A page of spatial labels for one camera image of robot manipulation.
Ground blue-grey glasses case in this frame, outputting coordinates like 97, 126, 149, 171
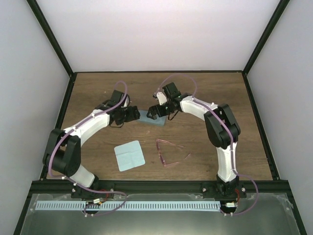
137, 110, 166, 126

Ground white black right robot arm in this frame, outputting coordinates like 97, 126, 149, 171
147, 92, 241, 197

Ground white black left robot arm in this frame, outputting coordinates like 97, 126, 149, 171
43, 104, 140, 198

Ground pink transparent sunglasses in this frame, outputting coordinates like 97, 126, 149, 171
156, 139, 192, 167

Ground light blue cleaning cloth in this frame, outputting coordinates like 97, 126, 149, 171
114, 141, 145, 172

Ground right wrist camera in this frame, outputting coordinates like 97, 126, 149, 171
153, 82, 181, 105

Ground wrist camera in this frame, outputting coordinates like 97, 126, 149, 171
153, 82, 181, 105
108, 90, 130, 107

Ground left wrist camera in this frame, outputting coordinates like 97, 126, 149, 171
108, 90, 130, 107

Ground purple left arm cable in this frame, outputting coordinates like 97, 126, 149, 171
48, 80, 128, 217

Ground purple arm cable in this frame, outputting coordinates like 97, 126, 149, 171
156, 73, 259, 217
48, 80, 128, 217

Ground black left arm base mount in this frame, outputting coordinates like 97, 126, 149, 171
71, 177, 113, 200

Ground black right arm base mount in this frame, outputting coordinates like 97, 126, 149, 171
201, 181, 246, 200

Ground light blue slotted cable duct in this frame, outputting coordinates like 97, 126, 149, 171
35, 201, 221, 212

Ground black aluminium frame rail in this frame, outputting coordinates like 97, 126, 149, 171
30, 179, 291, 194

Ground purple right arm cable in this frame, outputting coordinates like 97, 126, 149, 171
156, 73, 259, 217

